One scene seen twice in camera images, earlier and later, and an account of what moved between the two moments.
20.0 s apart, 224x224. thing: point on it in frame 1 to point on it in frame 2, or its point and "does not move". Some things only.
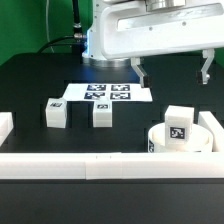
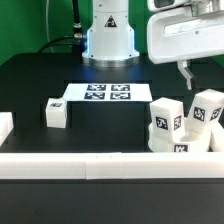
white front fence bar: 111,165 does not move
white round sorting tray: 202,140 does not move
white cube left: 56,112 does not move
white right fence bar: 208,120 does not move
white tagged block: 178,126 to 167,120
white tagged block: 102,114 to 205,111
